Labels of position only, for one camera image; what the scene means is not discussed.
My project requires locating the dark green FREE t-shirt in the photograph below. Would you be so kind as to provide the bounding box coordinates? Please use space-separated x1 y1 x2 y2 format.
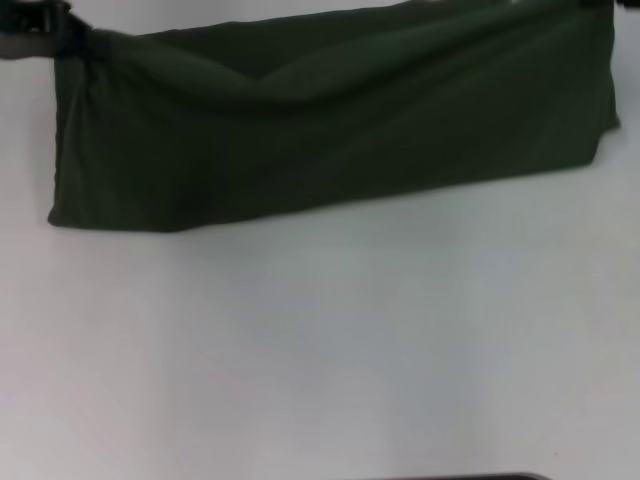
46 0 623 235

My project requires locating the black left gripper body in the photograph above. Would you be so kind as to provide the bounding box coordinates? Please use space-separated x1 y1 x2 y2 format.
0 0 72 63

